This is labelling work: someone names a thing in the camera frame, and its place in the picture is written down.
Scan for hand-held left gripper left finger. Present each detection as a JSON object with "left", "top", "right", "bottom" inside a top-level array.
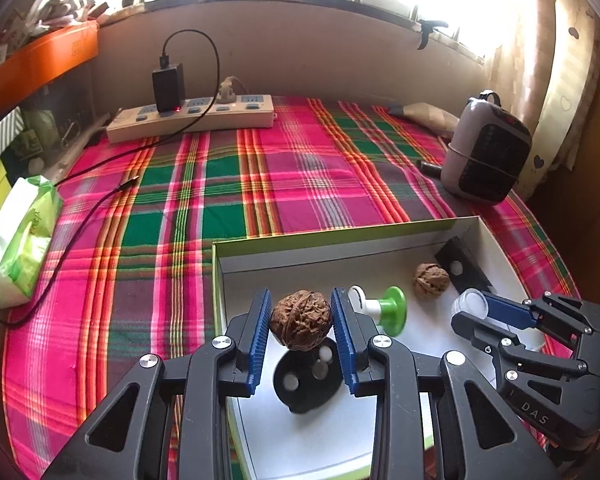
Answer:
[{"left": 42, "top": 288, "right": 273, "bottom": 480}]

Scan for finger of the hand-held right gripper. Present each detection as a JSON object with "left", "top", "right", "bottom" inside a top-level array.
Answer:
[
  {"left": 451, "top": 311, "right": 591, "bottom": 378},
  {"left": 485, "top": 291, "right": 600, "bottom": 337}
]

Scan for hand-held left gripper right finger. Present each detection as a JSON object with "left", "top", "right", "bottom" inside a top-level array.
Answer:
[{"left": 330, "top": 287, "right": 561, "bottom": 480}]

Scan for small clear white jar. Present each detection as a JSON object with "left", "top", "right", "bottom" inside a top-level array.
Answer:
[{"left": 451, "top": 288, "right": 491, "bottom": 318}]

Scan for brown walnut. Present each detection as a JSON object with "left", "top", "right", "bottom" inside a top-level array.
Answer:
[
  {"left": 412, "top": 262, "right": 451, "bottom": 302},
  {"left": 270, "top": 290, "right": 332, "bottom": 352}
]

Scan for green white mushroom massager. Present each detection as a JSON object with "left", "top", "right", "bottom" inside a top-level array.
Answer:
[{"left": 348, "top": 285, "right": 407, "bottom": 337}]

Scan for black bike light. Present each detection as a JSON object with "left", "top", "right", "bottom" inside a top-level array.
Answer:
[{"left": 434, "top": 236, "right": 496, "bottom": 295}]

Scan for black oval holder silver discs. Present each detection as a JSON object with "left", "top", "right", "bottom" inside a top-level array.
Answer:
[{"left": 272, "top": 337, "right": 345, "bottom": 415}]

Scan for green white cardboard box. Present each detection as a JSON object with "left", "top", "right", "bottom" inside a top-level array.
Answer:
[{"left": 211, "top": 215, "right": 548, "bottom": 480}]

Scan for grey space heater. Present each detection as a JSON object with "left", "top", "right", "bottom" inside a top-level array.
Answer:
[{"left": 440, "top": 91, "right": 532, "bottom": 206}]

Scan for pink green plaid tablecloth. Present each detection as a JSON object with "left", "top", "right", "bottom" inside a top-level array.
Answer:
[{"left": 2, "top": 94, "right": 581, "bottom": 480}]

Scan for beige cloth pouch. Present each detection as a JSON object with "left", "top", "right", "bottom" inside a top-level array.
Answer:
[{"left": 389, "top": 102, "right": 461, "bottom": 136}]

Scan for beige heart curtain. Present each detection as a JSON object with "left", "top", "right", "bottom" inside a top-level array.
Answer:
[{"left": 485, "top": 0, "right": 600, "bottom": 201}]

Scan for beige power strip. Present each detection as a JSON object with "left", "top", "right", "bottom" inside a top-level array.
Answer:
[{"left": 106, "top": 92, "right": 276, "bottom": 145}]

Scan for white plug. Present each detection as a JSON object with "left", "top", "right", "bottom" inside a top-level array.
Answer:
[{"left": 219, "top": 76, "right": 243, "bottom": 103}]

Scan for green white tissue pack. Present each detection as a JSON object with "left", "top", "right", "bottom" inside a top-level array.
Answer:
[{"left": 0, "top": 176, "right": 63, "bottom": 308}]

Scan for black charger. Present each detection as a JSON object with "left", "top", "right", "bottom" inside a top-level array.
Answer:
[{"left": 152, "top": 63, "right": 187, "bottom": 112}]

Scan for black window latch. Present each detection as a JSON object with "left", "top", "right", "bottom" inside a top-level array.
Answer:
[{"left": 416, "top": 20, "right": 449, "bottom": 51}]

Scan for orange box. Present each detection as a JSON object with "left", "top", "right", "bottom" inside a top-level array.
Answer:
[{"left": 0, "top": 22, "right": 100, "bottom": 113}]

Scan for white plastic bags pile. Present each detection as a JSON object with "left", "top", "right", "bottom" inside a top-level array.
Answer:
[{"left": 27, "top": 0, "right": 111, "bottom": 28}]

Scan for black charging cable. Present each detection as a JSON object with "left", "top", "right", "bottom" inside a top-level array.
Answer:
[{"left": 0, "top": 30, "right": 220, "bottom": 328}]

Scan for window frame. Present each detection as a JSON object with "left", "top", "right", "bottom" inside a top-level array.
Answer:
[{"left": 100, "top": 0, "right": 486, "bottom": 61}]

